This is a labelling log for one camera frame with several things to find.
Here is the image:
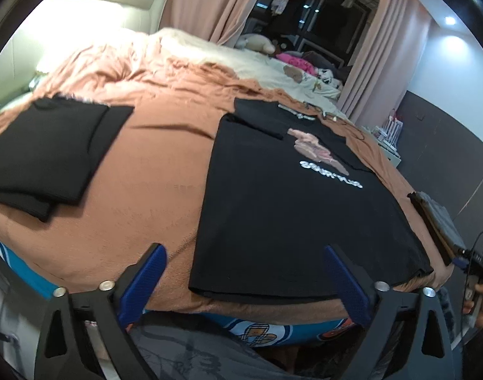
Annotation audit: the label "folded black garment stack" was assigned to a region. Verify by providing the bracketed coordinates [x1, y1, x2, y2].
[0, 96, 134, 222]

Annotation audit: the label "white bedside table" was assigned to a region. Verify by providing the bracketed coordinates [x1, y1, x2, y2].
[362, 127, 401, 167]

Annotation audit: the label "folded grey clothes pile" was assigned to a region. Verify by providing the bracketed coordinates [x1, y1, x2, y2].
[407, 191, 467, 265]

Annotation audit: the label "orange-brown bed blanket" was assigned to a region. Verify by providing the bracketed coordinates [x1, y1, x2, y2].
[0, 35, 453, 324]

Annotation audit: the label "black cable on bed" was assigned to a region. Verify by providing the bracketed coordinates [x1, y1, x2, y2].
[302, 102, 367, 142]

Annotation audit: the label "cream padded headboard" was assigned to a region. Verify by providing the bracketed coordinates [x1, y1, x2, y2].
[0, 0, 167, 104]

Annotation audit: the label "pink garment on bed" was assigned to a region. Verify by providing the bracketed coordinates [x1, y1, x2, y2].
[276, 52, 317, 76]

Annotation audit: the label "grey patterned trouser leg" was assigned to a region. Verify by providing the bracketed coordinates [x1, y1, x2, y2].
[129, 311, 297, 380]

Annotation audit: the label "cream bed sheet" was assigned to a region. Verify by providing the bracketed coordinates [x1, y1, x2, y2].
[152, 28, 345, 117]

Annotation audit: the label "right pink curtain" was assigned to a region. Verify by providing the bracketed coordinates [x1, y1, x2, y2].
[338, 0, 432, 127]

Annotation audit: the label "black teddy bear t-shirt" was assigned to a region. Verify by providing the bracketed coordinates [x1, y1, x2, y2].
[189, 99, 432, 305]

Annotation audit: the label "person's right hand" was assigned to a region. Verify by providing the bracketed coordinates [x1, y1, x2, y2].
[461, 282, 483, 330]

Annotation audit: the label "pink curtain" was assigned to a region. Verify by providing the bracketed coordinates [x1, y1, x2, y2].
[160, 0, 257, 47]
[338, 0, 432, 127]

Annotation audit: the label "cream plush toy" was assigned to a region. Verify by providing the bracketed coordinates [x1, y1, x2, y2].
[234, 34, 276, 55]

